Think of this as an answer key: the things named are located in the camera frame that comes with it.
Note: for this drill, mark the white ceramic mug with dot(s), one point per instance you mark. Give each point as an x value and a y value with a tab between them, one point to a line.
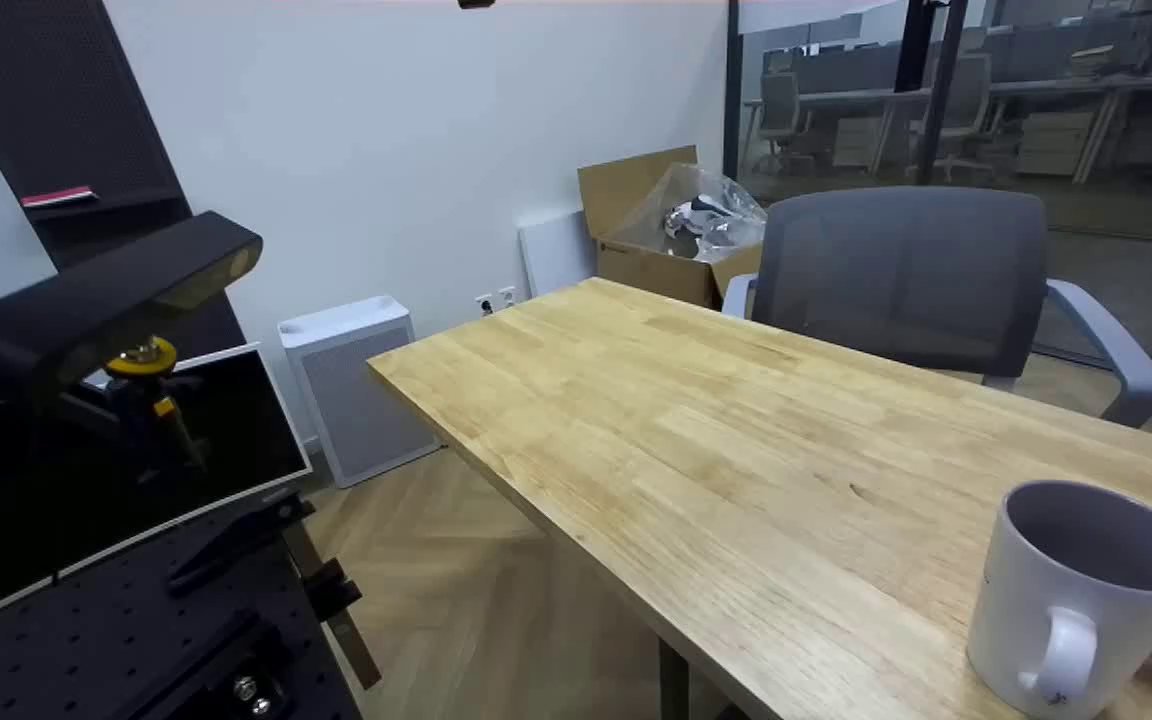
1043	585

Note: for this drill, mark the white flat panel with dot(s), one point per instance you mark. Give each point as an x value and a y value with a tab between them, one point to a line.
555	250

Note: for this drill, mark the open cardboard box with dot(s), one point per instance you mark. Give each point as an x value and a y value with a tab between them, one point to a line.
618	186

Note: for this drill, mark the clear crumpled plastic bag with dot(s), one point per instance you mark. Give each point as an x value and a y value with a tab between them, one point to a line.
701	215

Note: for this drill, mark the white air purifier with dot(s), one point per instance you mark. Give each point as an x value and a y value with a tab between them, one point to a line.
359	387

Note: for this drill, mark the grey mesh office chair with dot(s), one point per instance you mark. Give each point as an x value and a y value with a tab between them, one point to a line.
899	272

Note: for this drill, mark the black clamp with wood strip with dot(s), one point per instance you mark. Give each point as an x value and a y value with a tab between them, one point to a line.
334	585

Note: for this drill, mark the black table leg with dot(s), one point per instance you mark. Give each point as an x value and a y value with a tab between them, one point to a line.
674	681

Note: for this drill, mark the black pole behind glass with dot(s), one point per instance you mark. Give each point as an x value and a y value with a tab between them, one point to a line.
930	92

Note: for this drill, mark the red label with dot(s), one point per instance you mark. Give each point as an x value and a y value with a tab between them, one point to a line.
57	199

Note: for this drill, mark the black optical breadboard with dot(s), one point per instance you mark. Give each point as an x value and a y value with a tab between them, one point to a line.
69	642

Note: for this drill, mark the black slanted beam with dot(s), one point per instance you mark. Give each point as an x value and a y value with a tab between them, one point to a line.
57	92

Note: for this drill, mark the office desk behind glass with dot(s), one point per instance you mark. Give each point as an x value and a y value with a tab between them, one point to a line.
1110	86

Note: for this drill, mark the white wall outlet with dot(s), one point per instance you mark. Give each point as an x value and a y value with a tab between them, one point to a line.
499	299

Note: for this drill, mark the black glass partition frame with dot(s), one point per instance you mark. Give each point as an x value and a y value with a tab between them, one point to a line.
732	80

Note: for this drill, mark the yellow knob camera mount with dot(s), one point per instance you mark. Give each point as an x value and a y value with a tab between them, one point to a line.
140	359

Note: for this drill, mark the black mount base with bolts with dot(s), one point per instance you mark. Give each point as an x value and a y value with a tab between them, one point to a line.
223	664

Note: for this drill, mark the black stereo camera bar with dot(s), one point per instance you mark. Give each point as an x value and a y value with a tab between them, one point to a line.
97	301

